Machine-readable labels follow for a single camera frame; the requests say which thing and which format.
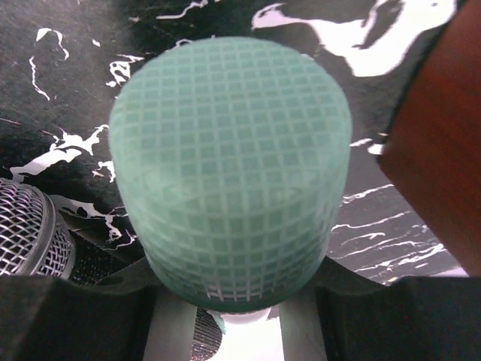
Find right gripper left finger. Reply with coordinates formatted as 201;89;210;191
1;259;159;360

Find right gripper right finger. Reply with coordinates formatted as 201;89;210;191
280;258;480;360

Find black silver-grille microphone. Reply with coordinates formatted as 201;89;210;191
1;178;126;285

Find teal microphone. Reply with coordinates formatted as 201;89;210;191
108;37;352;314

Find wooden metronome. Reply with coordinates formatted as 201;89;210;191
380;1;480;276

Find black marble pattern mat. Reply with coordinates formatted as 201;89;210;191
1;1;462;360

